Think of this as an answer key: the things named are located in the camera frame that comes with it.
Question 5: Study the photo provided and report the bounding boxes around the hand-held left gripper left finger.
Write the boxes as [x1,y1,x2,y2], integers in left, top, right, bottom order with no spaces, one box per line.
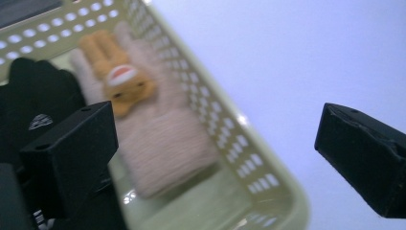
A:
[19,101,120,219]

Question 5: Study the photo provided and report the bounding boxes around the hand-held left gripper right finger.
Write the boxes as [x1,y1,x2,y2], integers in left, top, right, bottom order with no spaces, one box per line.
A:
[314,103,406,219]

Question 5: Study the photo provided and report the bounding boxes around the black glove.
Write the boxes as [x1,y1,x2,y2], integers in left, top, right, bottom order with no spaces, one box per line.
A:
[0,57,87,167]

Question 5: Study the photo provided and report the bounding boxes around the cream knit animal glove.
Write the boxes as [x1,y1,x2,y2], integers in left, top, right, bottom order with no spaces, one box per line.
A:
[69,20,221,199]

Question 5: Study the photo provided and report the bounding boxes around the pale yellow plastic basket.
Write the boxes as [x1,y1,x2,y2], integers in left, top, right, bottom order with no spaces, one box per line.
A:
[0,0,310,230]

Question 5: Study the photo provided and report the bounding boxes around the white foam mat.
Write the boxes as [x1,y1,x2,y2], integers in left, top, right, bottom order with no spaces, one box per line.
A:
[149,0,406,230]

